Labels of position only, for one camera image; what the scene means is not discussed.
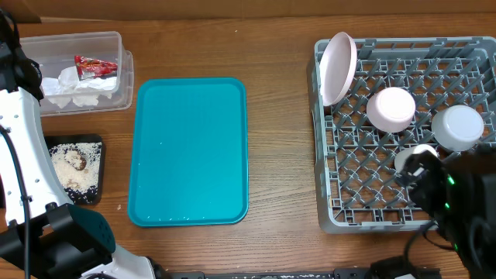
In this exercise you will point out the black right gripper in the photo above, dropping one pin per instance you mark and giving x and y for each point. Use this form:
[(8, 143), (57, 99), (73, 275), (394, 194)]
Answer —
[(425, 193)]

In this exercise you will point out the cream cup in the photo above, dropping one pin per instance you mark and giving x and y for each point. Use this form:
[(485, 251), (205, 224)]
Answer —
[(403, 155)]

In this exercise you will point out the white napkin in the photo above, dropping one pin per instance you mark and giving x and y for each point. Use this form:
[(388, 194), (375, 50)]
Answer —
[(68, 88)]

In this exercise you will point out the grey bowl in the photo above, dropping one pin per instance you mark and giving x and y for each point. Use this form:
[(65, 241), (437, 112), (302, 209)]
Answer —
[(457, 128)]

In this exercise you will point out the red snack wrapper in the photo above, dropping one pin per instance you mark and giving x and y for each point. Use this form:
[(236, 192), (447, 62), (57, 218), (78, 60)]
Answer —
[(88, 67)]

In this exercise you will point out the small white plate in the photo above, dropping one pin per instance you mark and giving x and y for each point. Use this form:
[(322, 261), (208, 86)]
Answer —
[(391, 110)]

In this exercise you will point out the brown food chunk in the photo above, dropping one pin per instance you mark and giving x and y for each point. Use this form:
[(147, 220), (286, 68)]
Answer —
[(75, 158)]

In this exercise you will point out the rice food scraps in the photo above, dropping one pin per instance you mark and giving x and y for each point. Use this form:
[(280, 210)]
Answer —
[(69, 174)]

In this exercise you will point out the large pink plate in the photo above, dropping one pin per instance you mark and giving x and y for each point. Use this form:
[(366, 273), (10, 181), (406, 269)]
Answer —
[(337, 68)]

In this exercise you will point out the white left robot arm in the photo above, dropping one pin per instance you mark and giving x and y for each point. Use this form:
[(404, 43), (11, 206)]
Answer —
[(48, 236)]

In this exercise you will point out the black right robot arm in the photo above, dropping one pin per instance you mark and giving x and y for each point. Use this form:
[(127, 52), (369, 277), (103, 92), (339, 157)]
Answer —
[(459, 195)]

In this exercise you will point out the clear plastic bin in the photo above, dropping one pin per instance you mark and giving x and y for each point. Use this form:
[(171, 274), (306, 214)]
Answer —
[(57, 52)]

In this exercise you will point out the grey dish rack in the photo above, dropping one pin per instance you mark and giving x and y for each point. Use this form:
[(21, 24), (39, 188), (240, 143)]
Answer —
[(355, 183)]

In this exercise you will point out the black tray bin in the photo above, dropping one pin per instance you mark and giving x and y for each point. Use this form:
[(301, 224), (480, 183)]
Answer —
[(97, 193)]

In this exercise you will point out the teal serving tray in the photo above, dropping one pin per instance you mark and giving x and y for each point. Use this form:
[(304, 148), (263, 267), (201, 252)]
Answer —
[(190, 164)]

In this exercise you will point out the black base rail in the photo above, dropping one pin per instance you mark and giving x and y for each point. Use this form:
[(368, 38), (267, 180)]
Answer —
[(339, 273)]

